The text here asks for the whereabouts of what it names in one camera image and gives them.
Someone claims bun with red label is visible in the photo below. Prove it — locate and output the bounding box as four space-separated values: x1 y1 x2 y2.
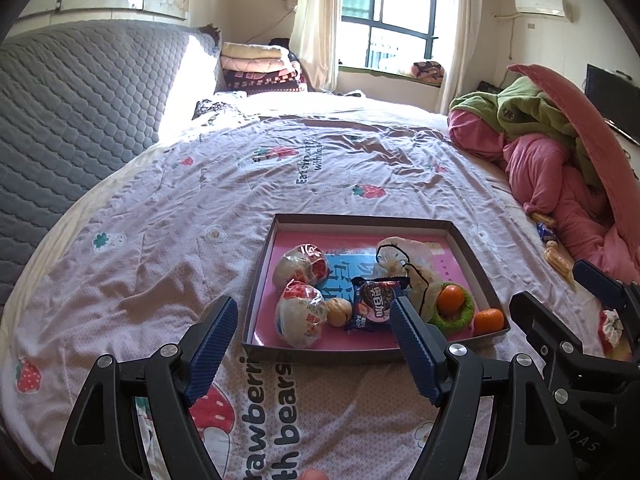
274 243 331 291
276 280 329 348

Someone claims long pink cushion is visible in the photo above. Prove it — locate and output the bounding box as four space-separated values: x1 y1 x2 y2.
507 63 640 266

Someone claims walnut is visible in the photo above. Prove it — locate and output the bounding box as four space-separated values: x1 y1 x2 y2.
326 297 353 328

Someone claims grey quilted headboard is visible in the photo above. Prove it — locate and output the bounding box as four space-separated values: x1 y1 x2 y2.
0 20 223 306

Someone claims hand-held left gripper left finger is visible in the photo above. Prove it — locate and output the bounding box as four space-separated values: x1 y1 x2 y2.
52 295 239 480

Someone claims orange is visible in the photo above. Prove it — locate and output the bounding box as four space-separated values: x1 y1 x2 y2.
436 284 466 313
472 308 505 336

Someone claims white air conditioner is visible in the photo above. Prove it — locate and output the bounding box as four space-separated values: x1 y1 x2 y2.
515 0 573 22

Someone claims dark floral pillow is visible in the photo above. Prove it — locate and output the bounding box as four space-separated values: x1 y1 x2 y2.
192 91 251 121

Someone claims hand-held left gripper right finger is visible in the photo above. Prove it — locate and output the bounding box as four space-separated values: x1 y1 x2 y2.
389 296 581 480

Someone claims dark patterned folded blanket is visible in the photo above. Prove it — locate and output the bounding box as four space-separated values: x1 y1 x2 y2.
222 68 308 93

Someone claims pink folded blanket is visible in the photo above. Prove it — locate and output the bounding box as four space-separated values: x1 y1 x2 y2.
221 56 296 72

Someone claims dark blue snack packet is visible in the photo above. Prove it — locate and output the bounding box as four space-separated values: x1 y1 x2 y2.
345 276 411 332

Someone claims grey cardboard box tray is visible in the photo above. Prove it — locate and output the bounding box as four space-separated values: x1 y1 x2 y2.
241 213 511 366

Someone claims cream curtain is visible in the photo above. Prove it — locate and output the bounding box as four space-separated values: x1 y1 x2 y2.
437 0 483 116
290 0 343 94

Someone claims green fuzzy scrunchie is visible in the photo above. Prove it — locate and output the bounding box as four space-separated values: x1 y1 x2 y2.
429 282 476 336

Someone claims cream folded blanket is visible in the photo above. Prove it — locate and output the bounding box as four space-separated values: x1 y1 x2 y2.
221 41 291 60

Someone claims pink book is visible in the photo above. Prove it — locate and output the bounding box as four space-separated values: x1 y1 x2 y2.
255 232 483 348

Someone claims window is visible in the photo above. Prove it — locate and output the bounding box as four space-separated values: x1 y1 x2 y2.
340 0 453 78

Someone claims beige bag with black drawstring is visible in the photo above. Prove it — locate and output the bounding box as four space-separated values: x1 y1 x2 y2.
375 236 441 323

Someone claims pink quilt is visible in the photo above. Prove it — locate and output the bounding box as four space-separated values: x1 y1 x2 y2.
446 110 640 286

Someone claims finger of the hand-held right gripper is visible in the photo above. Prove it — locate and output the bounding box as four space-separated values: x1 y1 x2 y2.
572 259 640 356
509 291 640 381

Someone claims white and red scrunchie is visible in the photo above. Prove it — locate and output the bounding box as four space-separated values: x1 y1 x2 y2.
602 308 626 348

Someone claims black television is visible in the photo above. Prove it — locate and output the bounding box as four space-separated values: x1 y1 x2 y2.
586 63 640 146

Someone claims patterned folded cloth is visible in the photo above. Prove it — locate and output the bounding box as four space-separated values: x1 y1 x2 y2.
412 61 446 84

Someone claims green blanket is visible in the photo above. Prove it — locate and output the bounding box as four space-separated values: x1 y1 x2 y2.
449 76 608 191

